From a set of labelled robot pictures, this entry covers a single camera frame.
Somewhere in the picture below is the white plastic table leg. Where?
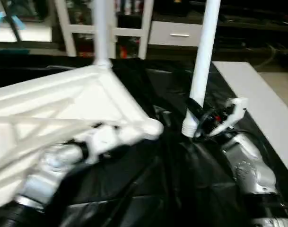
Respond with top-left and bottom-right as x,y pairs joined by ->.
182,0 -> 222,138
93,0 -> 115,68

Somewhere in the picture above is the white sheet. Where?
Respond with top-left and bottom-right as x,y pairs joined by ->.
212,61 -> 288,178

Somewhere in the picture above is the white low drawer unit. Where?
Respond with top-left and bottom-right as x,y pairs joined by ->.
148,21 -> 203,48

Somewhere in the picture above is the white glass-door cabinet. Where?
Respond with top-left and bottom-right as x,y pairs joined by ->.
54,0 -> 155,60

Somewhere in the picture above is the black work mat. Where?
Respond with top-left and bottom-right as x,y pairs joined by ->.
0,50 -> 288,227

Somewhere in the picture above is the white plastic table top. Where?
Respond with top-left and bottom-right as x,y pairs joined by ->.
0,61 -> 164,211

